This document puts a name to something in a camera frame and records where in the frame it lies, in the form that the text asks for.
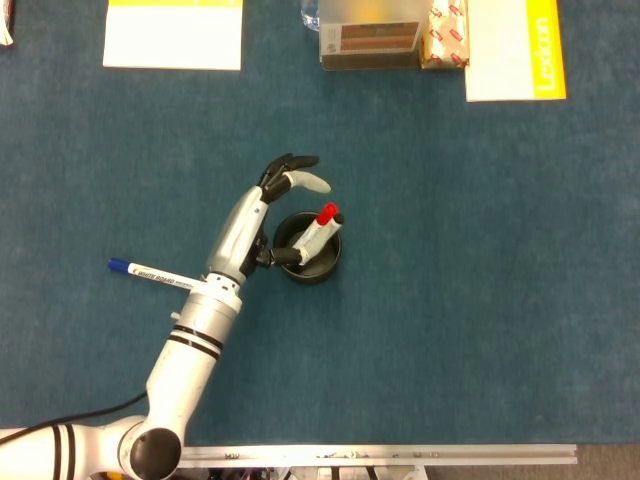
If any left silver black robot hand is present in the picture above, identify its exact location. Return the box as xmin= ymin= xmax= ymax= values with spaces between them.
xmin=205 ymin=153 xmax=332 ymax=289

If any black whiteboard marker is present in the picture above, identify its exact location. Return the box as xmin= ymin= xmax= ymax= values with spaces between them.
xmin=299 ymin=213 xmax=346 ymax=265

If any blue whiteboard marker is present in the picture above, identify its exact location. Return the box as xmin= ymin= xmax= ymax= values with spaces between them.
xmin=107 ymin=257 xmax=207 ymax=292

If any black round cup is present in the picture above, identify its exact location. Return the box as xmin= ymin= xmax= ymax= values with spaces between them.
xmin=272 ymin=211 xmax=344 ymax=286

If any red whiteboard marker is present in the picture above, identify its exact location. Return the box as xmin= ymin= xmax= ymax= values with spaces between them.
xmin=292 ymin=202 xmax=340 ymax=256

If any white notebook with yellow band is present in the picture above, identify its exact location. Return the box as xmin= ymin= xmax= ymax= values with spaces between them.
xmin=102 ymin=0 xmax=244 ymax=72

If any blue felt table mat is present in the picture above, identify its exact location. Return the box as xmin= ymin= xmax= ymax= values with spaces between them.
xmin=0 ymin=0 xmax=640 ymax=446

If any clear plastic water bottle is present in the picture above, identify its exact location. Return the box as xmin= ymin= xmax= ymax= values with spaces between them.
xmin=299 ymin=0 xmax=321 ymax=32

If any gold red wrapped snack pack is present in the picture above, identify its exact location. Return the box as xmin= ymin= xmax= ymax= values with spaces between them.
xmin=420 ymin=0 xmax=471 ymax=70

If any white yellow Lexicon notebook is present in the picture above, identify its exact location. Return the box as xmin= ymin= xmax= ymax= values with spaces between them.
xmin=464 ymin=0 xmax=568 ymax=103

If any aluminium profile rail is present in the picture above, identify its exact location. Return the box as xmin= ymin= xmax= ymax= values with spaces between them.
xmin=179 ymin=443 xmax=579 ymax=470

